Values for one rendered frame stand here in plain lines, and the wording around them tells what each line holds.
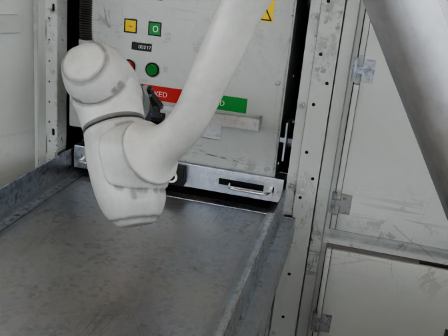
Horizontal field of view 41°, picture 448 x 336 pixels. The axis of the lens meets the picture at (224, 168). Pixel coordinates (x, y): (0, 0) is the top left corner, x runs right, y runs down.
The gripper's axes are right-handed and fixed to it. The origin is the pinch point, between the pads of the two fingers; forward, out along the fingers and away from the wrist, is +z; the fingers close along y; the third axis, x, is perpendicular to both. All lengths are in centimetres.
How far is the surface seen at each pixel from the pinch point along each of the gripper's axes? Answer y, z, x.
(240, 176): 2.1, 19.3, 16.1
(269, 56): -23.6, 5.8, 19.6
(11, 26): -18.7, -4.4, -38.0
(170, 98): -12.4, 12.2, -3.1
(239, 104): -13.3, 11.7, 13.7
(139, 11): -29.1, 2.7, -12.0
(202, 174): 3.1, 19.9, 6.7
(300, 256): 17.8, 24.9, 33.1
